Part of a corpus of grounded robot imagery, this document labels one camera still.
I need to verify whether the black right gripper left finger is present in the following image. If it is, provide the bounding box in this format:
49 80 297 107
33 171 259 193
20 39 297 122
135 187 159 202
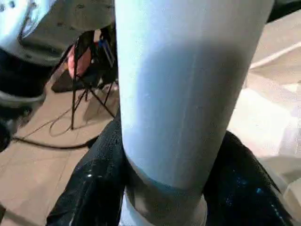
47 117 129 226

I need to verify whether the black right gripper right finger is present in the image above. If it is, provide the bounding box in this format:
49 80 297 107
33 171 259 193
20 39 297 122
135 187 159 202
204 130 296 226

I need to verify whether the white plastic table top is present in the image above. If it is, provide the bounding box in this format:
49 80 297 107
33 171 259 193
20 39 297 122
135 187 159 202
225 9 301 205

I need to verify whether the white plastic table leg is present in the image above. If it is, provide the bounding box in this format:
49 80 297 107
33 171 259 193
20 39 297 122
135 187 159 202
115 0 276 226

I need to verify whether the black tripod stand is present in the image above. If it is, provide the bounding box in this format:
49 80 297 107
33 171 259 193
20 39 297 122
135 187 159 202
50 28 119 130

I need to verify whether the pink round object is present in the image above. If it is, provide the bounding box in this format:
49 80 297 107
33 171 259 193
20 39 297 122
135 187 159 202
67 43 94 78

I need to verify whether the black floor cable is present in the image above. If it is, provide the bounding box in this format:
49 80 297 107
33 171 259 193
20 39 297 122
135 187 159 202
10 103 101 149

